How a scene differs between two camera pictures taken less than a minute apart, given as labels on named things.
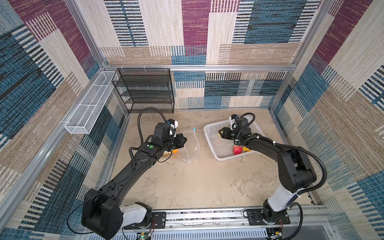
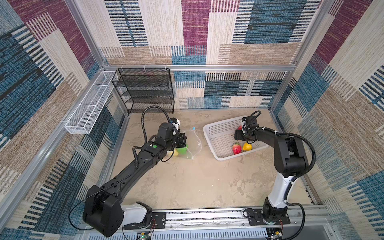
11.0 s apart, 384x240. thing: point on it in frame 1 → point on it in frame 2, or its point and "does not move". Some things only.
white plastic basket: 222,148 does not move
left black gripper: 179,143 does not move
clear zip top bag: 191,148 does not move
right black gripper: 225,132 → 237,135
